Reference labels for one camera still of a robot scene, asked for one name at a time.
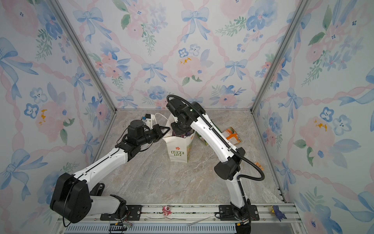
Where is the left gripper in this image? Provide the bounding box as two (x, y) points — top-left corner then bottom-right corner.
(137, 125), (170, 148)

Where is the green snack pack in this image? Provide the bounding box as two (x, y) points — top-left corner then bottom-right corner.
(193, 125), (222, 146)

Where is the white paper bag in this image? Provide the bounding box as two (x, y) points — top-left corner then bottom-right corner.
(154, 113), (195, 163)

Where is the purple snack pack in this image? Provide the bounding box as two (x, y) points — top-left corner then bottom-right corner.
(172, 132), (194, 138)

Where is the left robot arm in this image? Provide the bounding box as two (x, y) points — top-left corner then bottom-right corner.
(50, 120), (170, 223)

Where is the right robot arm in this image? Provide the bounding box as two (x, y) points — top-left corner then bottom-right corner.
(167, 95), (250, 220)

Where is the orange snack pack right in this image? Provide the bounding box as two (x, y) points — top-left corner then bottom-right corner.
(222, 127), (241, 145)

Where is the pink toy figure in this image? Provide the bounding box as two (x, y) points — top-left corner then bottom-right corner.
(162, 205), (171, 217)

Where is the purple toy figure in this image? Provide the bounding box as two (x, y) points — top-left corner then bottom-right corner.
(272, 205), (287, 222)

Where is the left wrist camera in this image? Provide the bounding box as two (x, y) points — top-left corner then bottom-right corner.
(141, 114), (153, 129)

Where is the black corrugated cable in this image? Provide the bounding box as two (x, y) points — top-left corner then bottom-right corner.
(166, 94), (266, 182)

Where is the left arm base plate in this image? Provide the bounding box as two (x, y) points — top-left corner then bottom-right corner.
(100, 205), (143, 221)

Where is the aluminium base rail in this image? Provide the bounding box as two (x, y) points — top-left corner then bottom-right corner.
(53, 203), (307, 234)

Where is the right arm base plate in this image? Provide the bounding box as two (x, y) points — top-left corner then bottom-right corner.
(215, 205), (260, 221)

